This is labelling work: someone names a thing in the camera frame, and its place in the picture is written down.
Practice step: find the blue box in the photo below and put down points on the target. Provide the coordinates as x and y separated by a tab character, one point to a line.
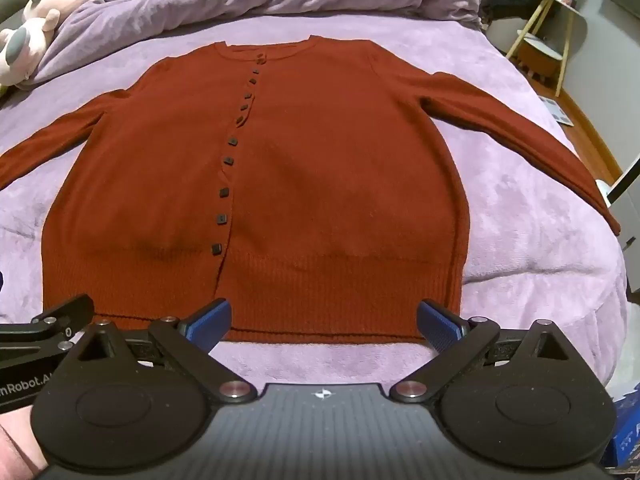
625	425

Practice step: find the purple bed sheet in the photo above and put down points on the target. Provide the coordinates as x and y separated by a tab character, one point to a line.
525	240

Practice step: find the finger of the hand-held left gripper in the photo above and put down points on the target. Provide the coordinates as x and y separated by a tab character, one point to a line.
60	316

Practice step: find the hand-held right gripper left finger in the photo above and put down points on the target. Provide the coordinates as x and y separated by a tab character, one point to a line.
215	318

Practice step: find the round basket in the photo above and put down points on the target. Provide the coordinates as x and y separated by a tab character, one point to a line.
540	57

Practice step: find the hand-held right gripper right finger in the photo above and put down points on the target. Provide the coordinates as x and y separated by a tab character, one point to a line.
440	323

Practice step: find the red knit cardigan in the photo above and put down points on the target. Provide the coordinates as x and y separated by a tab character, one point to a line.
320	185

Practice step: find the side table with yellow legs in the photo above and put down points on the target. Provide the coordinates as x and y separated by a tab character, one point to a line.
560	0

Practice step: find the pink plush toy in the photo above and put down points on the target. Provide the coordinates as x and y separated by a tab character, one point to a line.
37	25

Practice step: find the person's left hand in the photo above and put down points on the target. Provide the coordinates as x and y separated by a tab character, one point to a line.
17	445

